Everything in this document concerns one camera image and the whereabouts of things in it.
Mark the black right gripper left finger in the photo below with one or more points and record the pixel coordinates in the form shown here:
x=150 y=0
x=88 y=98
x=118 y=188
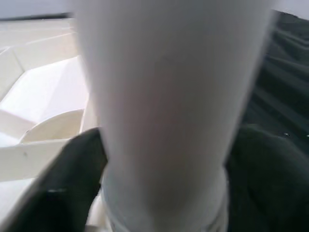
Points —
x=60 y=188

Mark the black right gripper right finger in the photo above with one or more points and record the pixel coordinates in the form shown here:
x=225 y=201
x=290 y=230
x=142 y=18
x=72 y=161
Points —
x=270 y=183

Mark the white plastic table top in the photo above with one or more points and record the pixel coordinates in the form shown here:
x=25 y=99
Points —
x=36 y=96

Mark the white plastic table leg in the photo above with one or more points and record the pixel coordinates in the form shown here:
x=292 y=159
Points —
x=169 y=96

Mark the black table cloth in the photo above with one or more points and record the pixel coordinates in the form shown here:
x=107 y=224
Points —
x=285 y=72

